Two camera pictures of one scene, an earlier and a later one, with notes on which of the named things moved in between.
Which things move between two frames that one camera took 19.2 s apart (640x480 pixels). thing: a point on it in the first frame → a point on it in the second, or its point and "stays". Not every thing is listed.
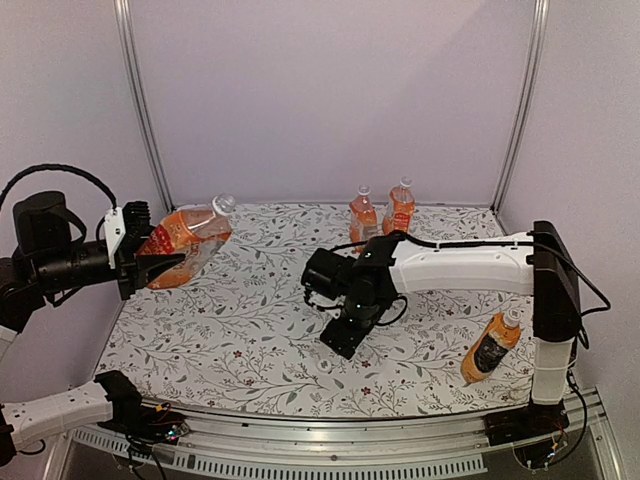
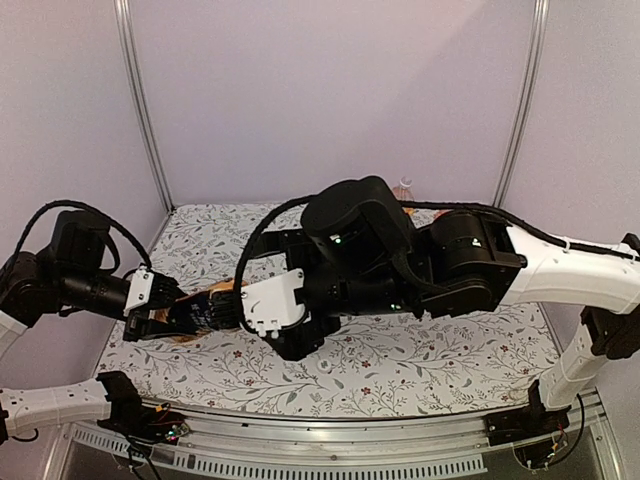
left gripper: (139, 266) → (163, 289)
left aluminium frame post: (126, 37) stays
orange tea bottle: (196, 231) → (438, 213)
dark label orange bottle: (499, 334) → (190, 318)
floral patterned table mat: (244, 338) stays
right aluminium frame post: (535, 63) stays
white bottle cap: (323, 365) stays
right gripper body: (337, 338) → (301, 338)
